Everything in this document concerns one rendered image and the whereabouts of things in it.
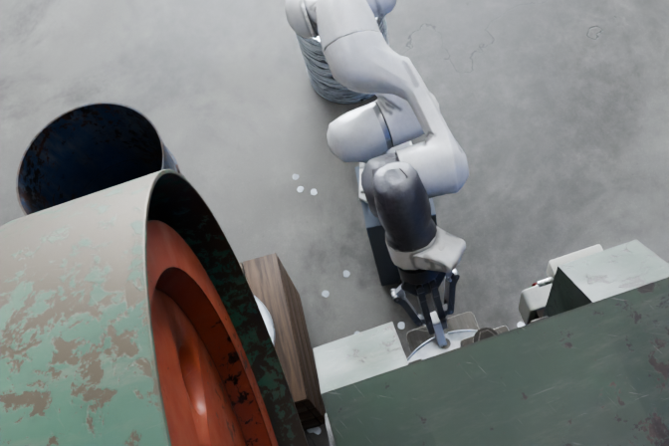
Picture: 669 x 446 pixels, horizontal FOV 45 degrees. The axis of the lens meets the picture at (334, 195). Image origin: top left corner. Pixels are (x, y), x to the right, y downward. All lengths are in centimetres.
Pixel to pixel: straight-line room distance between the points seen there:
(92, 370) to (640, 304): 54
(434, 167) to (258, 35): 171
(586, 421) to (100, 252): 49
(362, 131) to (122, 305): 111
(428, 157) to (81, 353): 83
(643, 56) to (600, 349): 209
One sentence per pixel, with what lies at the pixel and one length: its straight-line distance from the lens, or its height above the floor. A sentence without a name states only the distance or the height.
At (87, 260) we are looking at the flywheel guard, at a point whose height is 169.
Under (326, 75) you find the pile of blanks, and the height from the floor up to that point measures 16.
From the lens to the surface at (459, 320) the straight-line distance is 162.
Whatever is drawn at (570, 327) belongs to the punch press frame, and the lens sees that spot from 87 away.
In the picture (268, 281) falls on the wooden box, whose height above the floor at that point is 35.
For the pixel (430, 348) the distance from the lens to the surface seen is 160.
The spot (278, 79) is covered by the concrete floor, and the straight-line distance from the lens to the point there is 287.
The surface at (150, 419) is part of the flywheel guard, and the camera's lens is 64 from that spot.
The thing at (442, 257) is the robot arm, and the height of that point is 106.
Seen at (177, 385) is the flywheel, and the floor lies 140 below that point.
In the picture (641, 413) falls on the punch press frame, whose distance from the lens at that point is 86.
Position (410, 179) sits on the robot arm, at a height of 117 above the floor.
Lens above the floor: 233
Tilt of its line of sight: 63 degrees down
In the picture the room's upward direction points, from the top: 18 degrees counter-clockwise
